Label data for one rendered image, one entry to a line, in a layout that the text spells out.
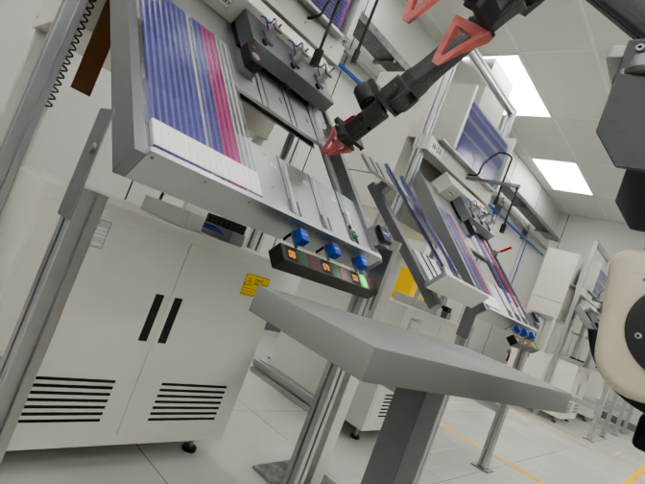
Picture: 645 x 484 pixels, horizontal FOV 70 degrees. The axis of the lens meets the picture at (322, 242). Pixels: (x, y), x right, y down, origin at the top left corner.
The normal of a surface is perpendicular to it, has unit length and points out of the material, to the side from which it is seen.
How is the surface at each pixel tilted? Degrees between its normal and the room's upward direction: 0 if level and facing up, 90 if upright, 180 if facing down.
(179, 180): 135
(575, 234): 90
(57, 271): 90
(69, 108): 90
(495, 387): 90
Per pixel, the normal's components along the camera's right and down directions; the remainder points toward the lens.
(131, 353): 0.70, 0.24
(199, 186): 0.25, 0.82
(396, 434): -0.70, -0.30
